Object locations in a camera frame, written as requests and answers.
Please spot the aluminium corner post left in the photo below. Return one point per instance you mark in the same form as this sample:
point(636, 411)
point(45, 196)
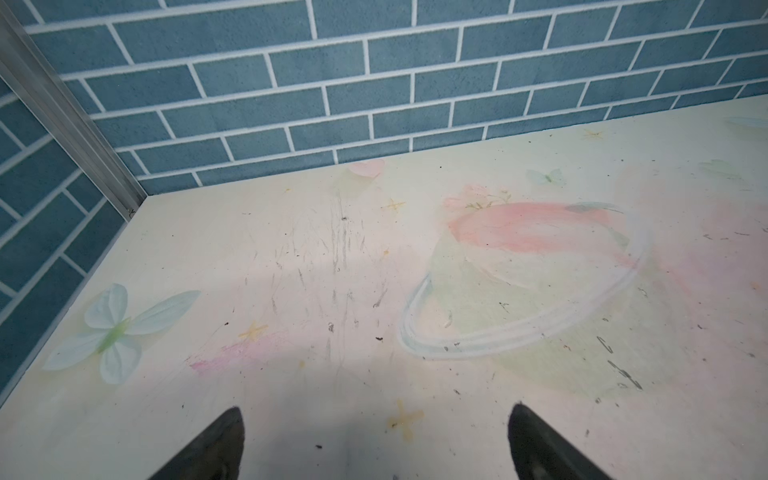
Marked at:
point(31, 77)

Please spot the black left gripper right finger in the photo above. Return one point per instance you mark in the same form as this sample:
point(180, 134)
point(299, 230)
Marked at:
point(538, 451)

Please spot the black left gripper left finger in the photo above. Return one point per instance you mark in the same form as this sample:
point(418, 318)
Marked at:
point(215, 453)

